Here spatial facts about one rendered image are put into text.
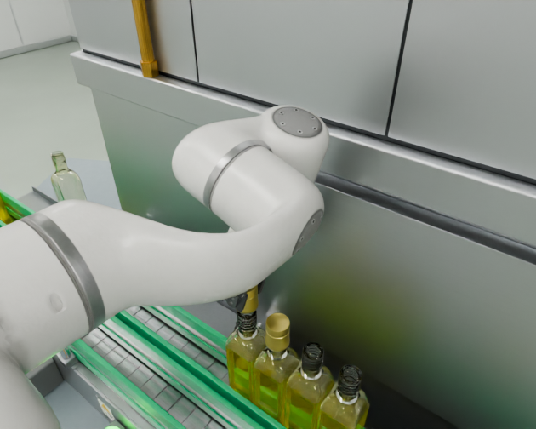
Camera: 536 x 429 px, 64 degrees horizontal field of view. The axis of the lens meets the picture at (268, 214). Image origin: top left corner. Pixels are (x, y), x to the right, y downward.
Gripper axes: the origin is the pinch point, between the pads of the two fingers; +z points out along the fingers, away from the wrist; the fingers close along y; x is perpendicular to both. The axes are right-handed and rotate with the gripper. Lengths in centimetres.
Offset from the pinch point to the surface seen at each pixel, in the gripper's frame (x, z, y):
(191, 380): -1.9, 24.2, 6.1
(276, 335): 7.4, 1.8, 1.8
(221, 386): 3.0, 22.5, 4.0
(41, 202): -81, 54, -14
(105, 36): -48, -13, -16
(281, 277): 0.5, 8.8, -12.1
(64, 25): -522, 241, -311
